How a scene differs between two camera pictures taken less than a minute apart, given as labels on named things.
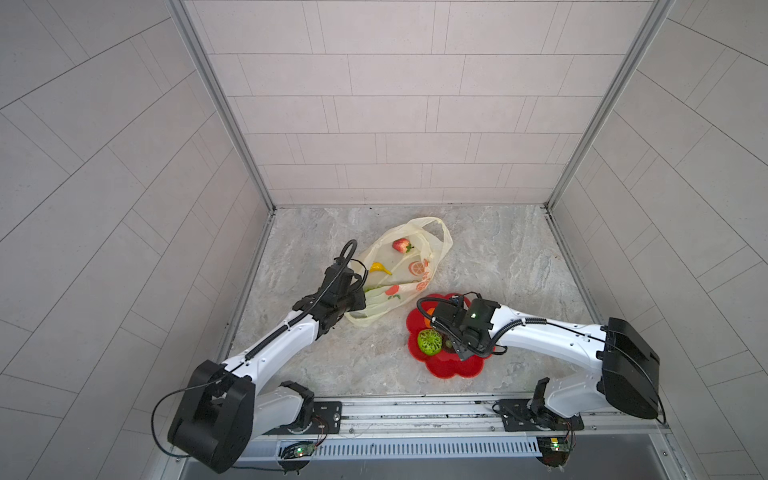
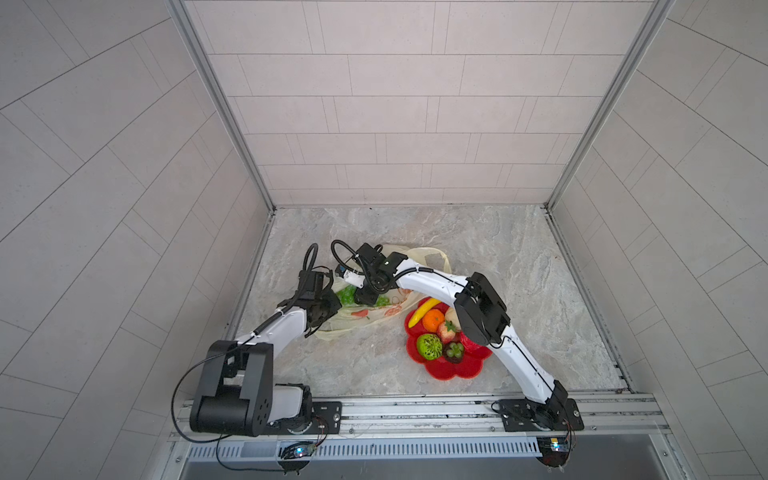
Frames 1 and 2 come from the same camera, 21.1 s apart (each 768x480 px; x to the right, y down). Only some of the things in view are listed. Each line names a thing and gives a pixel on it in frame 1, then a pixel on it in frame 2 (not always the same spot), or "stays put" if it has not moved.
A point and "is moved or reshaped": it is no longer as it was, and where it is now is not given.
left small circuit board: [296, 449] stays put
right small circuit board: [554, 451] stays put
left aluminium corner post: [195, 40] stays put
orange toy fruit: [428, 321] stays put
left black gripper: [357, 292] → [333, 304]
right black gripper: [453, 341] → [364, 294]
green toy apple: [429, 342] stays put
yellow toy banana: [379, 266] is moved or reshaped
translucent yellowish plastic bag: [399, 265] is moved or reshaped
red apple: [402, 245] is moved or reshaped
